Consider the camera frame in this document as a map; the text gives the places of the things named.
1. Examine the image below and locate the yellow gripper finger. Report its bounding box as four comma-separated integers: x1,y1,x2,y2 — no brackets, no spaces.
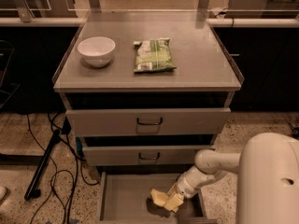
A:
166,182,177,196
164,192,184,213

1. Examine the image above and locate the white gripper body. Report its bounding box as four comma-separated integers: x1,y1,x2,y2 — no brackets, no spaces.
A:
176,173,198,199

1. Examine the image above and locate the white shoe tip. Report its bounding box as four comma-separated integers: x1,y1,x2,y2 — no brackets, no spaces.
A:
0,186,7,201

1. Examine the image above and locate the yellow sponge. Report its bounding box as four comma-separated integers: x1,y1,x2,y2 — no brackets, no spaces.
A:
150,189,169,207

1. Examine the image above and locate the grey drawer cabinet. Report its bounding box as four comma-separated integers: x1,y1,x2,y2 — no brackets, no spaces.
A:
51,10,245,224

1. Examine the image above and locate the white ceramic bowl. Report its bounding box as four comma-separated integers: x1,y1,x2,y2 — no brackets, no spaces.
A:
78,36,116,67

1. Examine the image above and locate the green snack bag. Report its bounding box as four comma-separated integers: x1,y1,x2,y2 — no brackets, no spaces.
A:
134,38,177,73

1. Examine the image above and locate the bottom grey drawer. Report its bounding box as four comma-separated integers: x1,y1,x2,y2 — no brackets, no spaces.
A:
96,172,218,224

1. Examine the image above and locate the black floor cable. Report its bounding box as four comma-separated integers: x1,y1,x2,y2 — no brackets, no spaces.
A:
26,111,100,224

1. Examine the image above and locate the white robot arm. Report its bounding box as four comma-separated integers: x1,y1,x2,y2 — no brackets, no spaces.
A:
164,133,299,224

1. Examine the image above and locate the black wire rack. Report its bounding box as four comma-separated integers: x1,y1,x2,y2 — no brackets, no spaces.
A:
0,40,20,109

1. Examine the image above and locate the white counter rail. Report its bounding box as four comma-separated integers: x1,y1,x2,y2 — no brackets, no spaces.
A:
0,18,299,28

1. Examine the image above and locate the grey drawer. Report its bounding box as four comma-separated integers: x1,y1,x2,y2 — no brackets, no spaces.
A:
83,145,212,166
96,172,218,224
66,108,231,136

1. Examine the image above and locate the black pole on floor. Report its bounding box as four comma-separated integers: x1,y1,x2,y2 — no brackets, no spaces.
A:
24,130,60,201

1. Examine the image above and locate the middle grey drawer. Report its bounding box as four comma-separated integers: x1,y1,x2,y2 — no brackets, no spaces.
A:
83,145,212,166

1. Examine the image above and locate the top grey drawer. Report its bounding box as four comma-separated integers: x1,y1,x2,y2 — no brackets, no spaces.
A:
66,108,231,136

